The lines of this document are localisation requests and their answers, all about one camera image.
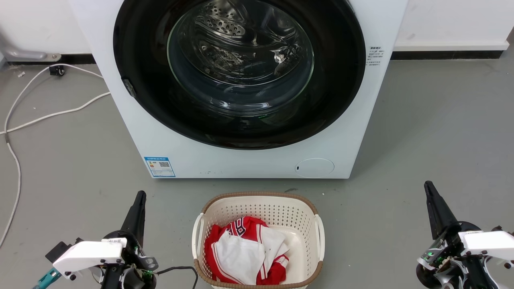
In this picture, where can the white front-load washing machine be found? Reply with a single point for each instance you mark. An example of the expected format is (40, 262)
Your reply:
(241, 160)

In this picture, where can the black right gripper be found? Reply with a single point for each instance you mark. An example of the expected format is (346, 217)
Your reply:
(449, 245)

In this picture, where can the teal connector piece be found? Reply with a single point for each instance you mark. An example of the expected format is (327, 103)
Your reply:
(47, 279)

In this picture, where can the blue energy label sticker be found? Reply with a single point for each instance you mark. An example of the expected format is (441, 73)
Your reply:
(159, 166)

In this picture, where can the cream plastic laundry basket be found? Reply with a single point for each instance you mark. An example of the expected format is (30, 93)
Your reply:
(299, 224)

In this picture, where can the steel perforated washer drum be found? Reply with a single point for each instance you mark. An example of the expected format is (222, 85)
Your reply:
(241, 44)

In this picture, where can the black round glass washer door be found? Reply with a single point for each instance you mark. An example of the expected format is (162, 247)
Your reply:
(333, 100)

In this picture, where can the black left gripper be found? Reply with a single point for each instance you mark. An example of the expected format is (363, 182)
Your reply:
(130, 257)

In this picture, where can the round white filter cover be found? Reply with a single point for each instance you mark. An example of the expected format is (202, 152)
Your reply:
(314, 167)

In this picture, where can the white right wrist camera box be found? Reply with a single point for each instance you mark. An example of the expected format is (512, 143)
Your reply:
(488, 243)

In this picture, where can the red and white jersey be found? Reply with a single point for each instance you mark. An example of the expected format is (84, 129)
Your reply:
(241, 253)

